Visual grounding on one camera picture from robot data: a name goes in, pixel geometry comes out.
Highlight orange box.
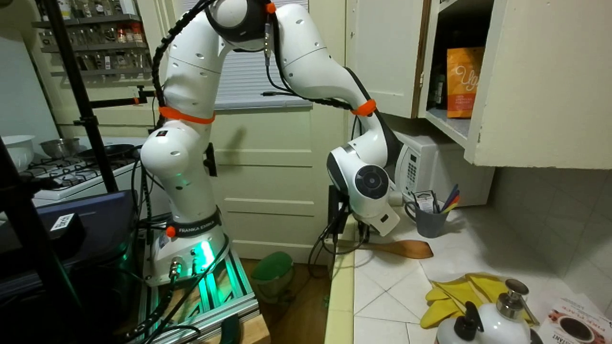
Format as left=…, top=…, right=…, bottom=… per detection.
left=446, top=47, right=484, bottom=121

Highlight grey utensil cup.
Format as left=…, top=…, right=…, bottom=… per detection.
left=413, top=207, right=451, bottom=240

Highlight coffee print bag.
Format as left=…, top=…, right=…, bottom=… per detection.
left=539, top=297, right=612, bottom=344

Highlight dark bottle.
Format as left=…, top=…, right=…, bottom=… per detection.
left=429, top=60, right=448, bottom=110

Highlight white window blind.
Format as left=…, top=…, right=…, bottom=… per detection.
left=209, top=37, right=314, bottom=114

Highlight gas stove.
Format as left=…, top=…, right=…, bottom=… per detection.
left=25, top=144, right=142, bottom=207

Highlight wooden spatula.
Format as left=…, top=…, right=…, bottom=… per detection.
left=365, top=238, right=436, bottom=263

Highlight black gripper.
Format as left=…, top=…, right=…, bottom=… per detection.
left=325, top=184, right=373, bottom=247

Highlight blue handled utensil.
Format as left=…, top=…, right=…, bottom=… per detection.
left=440, top=184, right=461, bottom=213

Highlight white pot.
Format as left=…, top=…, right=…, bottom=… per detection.
left=0, top=133, right=42, bottom=173

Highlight white microwave oven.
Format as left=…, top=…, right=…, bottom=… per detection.
left=388, top=131, right=495, bottom=209

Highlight white upper cabinet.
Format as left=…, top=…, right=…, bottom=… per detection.
left=346, top=0, right=612, bottom=171

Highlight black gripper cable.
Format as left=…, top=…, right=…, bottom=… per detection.
left=308, top=223, right=350, bottom=276

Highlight black stand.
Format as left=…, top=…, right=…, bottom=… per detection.
left=0, top=137, right=88, bottom=344

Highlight black box with label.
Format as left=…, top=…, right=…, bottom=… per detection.
left=44, top=211, right=90, bottom=259

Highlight blue box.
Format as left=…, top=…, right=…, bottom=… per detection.
left=35, top=190, right=138, bottom=274

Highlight wooden base board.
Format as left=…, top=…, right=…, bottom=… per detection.
left=207, top=312, right=274, bottom=344

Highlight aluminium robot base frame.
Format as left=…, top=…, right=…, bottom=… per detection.
left=126, top=246, right=264, bottom=344

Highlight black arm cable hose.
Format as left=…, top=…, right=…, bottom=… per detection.
left=151, top=0, right=375, bottom=121

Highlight white panelled door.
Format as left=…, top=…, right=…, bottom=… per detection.
left=209, top=108, right=350, bottom=265

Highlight black handled scissors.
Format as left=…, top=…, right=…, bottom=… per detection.
left=404, top=190, right=442, bottom=219

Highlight steel kettle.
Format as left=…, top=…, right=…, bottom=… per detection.
left=436, top=301, right=545, bottom=344

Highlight spice rack shelf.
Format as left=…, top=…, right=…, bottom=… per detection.
left=31, top=0, right=157, bottom=89

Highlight green waste bin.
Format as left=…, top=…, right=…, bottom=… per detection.
left=249, top=251, right=297, bottom=305

